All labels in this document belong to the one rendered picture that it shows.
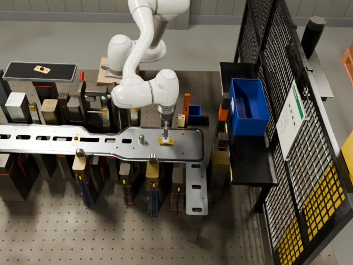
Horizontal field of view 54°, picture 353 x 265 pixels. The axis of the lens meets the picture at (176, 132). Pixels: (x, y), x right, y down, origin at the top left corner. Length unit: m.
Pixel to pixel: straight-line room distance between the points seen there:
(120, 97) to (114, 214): 0.73
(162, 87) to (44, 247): 1.01
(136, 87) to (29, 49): 2.92
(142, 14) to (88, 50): 2.39
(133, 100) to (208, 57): 2.62
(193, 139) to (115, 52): 0.86
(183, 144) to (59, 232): 0.78
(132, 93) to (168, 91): 0.15
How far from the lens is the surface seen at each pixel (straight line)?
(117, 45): 2.35
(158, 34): 2.17
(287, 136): 1.64
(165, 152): 1.78
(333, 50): 4.59
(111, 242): 1.89
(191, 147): 1.81
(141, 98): 1.48
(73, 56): 4.08
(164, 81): 1.47
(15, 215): 2.08
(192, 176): 1.71
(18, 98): 2.02
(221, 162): 1.70
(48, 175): 2.12
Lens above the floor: 2.42
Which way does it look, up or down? 50 degrees down
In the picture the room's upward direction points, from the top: 4 degrees clockwise
